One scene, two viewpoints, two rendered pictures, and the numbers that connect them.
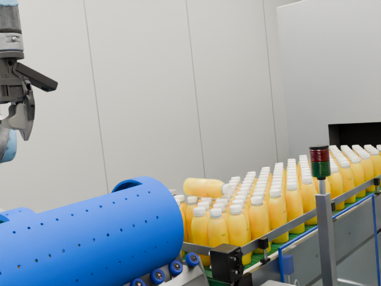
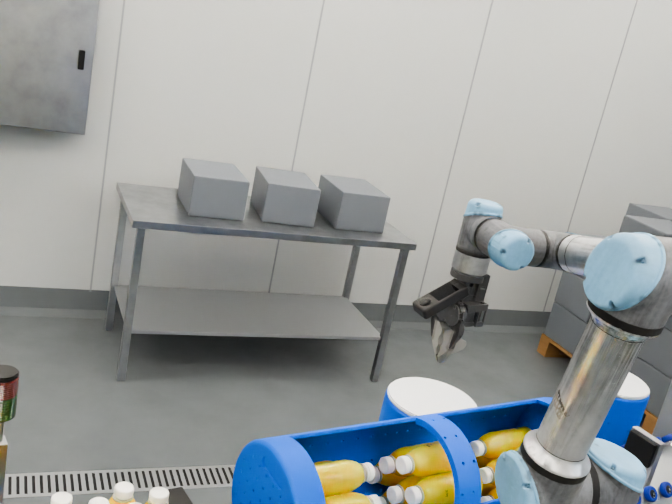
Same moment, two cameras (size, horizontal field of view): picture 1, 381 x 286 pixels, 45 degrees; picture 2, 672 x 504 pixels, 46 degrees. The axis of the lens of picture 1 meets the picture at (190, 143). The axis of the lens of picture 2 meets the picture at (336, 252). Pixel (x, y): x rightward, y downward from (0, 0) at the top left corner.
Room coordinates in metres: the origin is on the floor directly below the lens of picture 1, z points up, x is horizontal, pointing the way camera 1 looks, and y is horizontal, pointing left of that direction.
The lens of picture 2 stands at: (2.72, 0.45, 2.07)
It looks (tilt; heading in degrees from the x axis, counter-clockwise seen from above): 17 degrees down; 191
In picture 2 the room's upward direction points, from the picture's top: 12 degrees clockwise
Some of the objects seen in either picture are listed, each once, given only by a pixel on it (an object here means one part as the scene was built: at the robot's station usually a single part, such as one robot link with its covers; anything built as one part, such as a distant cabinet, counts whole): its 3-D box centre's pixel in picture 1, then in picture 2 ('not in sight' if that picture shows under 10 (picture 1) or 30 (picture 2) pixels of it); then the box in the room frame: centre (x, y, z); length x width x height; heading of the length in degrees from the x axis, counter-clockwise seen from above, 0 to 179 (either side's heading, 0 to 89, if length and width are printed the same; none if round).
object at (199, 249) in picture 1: (185, 246); not in sight; (1.50, 0.06, 0.96); 0.40 x 0.01 x 0.03; 47
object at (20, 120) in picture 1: (20, 122); (445, 339); (1.10, 0.40, 1.44); 0.06 x 0.03 x 0.09; 137
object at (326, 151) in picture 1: (319, 154); (1, 384); (1.48, -0.41, 1.23); 0.06 x 0.06 x 0.04
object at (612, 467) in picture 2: not in sight; (602, 483); (1.39, 0.74, 1.38); 0.13 x 0.12 x 0.14; 123
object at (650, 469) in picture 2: not in sight; (638, 458); (0.47, 1.02, 1.00); 0.10 x 0.04 x 0.15; 47
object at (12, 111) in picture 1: (13, 123); (454, 346); (1.12, 0.43, 1.44); 0.06 x 0.03 x 0.09; 137
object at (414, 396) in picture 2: not in sight; (432, 400); (0.55, 0.40, 1.03); 0.28 x 0.28 x 0.01
